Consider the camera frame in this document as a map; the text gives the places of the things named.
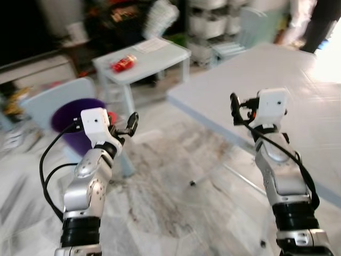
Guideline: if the large white plastic table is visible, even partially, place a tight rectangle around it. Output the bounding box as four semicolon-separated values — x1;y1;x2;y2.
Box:
166;43;341;206

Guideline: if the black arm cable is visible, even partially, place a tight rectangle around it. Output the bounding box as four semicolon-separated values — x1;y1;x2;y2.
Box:
234;118;321;210
39;122;82;222

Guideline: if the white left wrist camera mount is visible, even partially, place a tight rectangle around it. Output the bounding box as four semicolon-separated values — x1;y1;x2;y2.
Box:
79;108;111;148

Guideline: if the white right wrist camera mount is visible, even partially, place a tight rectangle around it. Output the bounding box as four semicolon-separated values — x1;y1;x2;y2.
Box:
257;88;289;130

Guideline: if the black flat television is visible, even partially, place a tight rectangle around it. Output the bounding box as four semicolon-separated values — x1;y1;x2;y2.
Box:
0;0;56;63

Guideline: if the dark toy basket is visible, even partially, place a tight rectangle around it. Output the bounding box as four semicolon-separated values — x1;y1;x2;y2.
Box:
87;0;160;55

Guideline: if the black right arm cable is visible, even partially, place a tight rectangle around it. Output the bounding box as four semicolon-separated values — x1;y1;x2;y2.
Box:
234;118;321;210

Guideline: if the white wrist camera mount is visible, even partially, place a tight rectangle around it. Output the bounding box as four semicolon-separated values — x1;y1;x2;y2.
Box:
79;108;111;148
257;88;289;130

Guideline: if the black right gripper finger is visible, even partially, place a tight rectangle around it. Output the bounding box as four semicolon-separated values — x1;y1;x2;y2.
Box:
230;93;241;126

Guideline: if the small white plastic table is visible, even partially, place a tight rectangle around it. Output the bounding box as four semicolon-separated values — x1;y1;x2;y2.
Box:
93;38;192;116

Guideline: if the printed paper sheet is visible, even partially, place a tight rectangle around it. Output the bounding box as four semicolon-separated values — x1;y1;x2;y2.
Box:
133;38;169;54

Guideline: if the white television console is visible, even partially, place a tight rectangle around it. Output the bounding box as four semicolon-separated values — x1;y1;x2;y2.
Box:
0;53;76;90

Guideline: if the purple rubbish bin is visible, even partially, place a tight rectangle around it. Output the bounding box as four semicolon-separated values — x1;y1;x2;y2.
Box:
51;97;111;156

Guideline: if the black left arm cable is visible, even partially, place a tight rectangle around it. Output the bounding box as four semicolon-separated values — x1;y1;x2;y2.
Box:
39;122;82;222

